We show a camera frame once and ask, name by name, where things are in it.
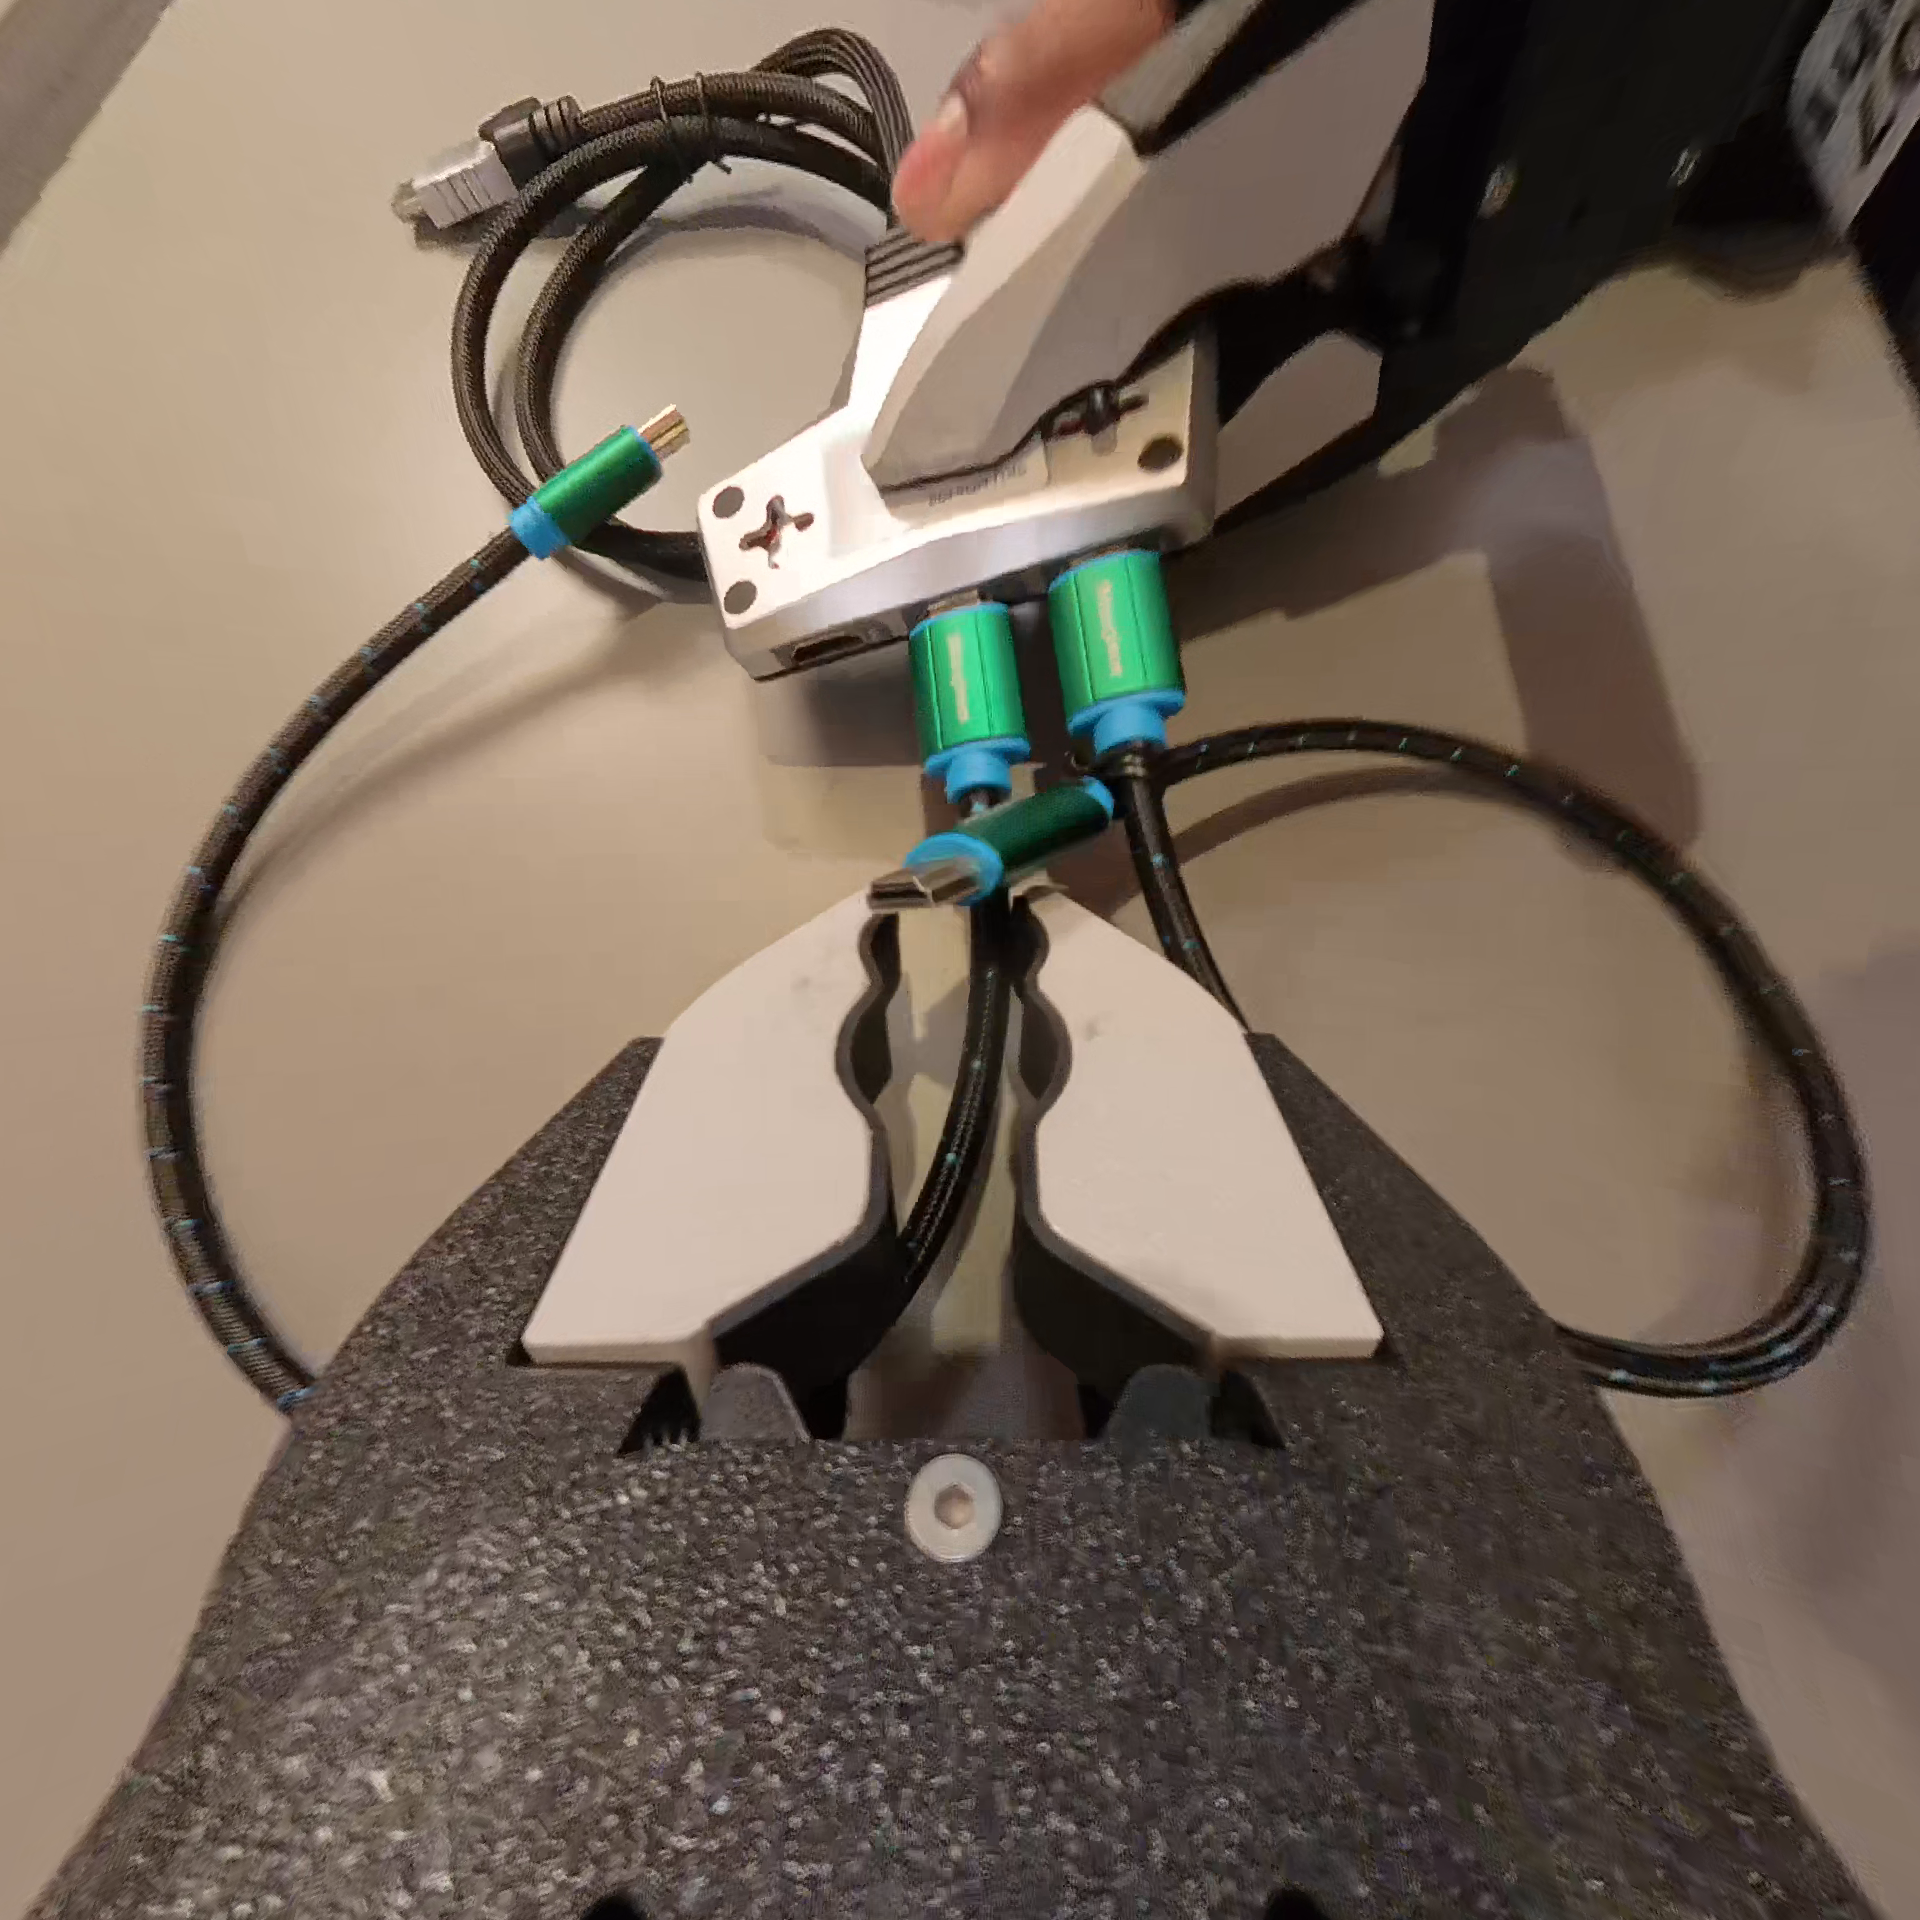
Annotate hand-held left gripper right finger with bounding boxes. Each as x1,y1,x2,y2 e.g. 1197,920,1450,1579
1001,884,1386,1370

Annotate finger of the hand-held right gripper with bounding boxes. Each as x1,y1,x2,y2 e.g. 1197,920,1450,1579
866,0,1433,497

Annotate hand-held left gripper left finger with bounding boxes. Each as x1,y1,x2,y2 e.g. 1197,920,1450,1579
521,900,914,1373

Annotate green-plug braided cable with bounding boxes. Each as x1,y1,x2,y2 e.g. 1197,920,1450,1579
138,402,1039,1419
866,547,1875,1401

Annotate silver usb hub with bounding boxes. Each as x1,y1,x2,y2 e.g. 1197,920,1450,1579
697,224,1222,681

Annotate black braided hub cable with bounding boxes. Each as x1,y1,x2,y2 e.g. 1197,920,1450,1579
394,27,918,601

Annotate person's right hand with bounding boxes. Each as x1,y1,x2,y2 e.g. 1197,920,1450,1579
890,0,1187,253

